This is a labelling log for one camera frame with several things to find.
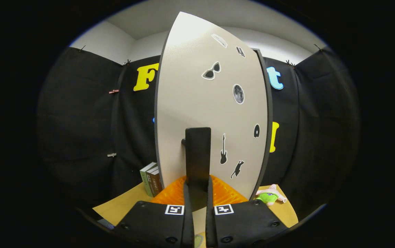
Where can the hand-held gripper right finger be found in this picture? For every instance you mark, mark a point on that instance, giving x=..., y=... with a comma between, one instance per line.
x=210, y=224

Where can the pink cloth clip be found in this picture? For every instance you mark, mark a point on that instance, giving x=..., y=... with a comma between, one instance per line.
x=113, y=91

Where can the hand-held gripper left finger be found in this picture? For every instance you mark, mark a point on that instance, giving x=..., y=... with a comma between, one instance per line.
x=188, y=224

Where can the dark grey cabinet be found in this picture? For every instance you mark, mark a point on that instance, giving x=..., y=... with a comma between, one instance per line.
x=270, y=113

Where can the white cloth clip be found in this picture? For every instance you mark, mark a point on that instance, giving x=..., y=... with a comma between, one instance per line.
x=111, y=155

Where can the black cloth clip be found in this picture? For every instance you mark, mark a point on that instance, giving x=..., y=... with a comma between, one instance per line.
x=318, y=47
x=290, y=63
x=82, y=48
x=127, y=62

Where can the green book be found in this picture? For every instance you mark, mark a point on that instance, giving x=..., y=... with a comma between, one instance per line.
x=145, y=179

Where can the black backdrop cloth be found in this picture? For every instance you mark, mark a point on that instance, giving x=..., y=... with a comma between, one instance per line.
x=80, y=120

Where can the pink plush toy green shorts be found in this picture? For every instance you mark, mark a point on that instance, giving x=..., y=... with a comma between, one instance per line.
x=270, y=197

